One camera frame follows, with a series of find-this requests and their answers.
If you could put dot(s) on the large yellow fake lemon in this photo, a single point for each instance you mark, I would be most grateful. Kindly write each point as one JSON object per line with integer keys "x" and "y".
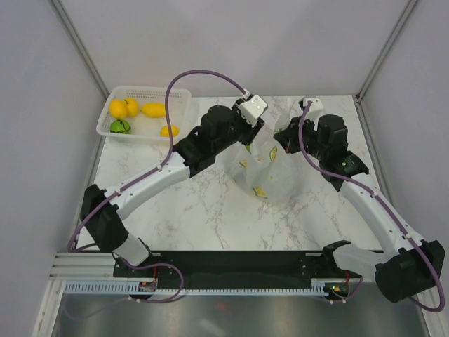
{"x": 118, "y": 109}

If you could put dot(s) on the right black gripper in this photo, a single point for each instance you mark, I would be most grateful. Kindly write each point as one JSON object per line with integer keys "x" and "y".
{"x": 287, "y": 137}

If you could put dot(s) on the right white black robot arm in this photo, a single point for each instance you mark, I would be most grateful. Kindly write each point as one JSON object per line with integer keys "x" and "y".
{"x": 408, "y": 264}

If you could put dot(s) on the right aluminium frame post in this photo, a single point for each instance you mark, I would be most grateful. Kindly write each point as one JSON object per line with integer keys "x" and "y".
{"x": 392, "y": 38}

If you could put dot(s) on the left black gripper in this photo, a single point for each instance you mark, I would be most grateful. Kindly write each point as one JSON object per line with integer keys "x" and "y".
{"x": 250, "y": 133}

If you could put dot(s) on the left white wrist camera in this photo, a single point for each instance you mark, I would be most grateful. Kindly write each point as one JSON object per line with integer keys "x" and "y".
{"x": 252, "y": 107}

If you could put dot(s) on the small yellow fake lemon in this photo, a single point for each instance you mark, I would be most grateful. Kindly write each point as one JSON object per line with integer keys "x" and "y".
{"x": 132, "y": 107}

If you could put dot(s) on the small yellow fake citrus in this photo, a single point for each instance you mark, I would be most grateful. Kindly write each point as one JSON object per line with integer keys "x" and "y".
{"x": 167, "y": 131}

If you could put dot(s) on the white lemon-print plastic bag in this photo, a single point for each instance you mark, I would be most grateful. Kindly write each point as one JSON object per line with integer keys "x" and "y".
{"x": 263, "y": 168}

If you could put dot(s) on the green black-striped fake fruit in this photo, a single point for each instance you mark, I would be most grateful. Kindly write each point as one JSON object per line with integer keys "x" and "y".
{"x": 120, "y": 126}

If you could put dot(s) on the left aluminium frame post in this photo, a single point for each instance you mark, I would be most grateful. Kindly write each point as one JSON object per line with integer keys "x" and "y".
{"x": 71, "y": 31}

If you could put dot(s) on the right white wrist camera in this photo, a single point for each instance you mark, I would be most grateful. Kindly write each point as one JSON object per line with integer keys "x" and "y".
{"x": 312, "y": 108}

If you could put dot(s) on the aluminium frame post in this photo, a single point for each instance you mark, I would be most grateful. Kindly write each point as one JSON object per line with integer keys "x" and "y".
{"x": 392, "y": 38}
{"x": 71, "y": 31}

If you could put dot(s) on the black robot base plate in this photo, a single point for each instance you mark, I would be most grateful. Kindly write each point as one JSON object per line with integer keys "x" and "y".
{"x": 248, "y": 269}

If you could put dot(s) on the white slotted cable duct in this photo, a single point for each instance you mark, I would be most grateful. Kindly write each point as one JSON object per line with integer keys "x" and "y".
{"x": 136, "y": 288}

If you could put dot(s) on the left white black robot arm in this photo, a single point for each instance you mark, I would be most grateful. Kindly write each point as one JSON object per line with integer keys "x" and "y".
{"x": 103, "y": 211}

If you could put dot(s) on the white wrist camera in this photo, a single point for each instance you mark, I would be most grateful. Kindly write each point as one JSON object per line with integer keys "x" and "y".
{"x": 252, "y": 107}
{"x": 312, "y": 108}

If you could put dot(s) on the white plastic fruit basket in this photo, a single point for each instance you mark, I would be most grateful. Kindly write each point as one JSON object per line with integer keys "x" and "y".
{"x": 145, "y": 128}

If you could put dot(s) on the yellow fake mango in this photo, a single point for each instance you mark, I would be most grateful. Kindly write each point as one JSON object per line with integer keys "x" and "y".
{"x": 154, "y": 110}

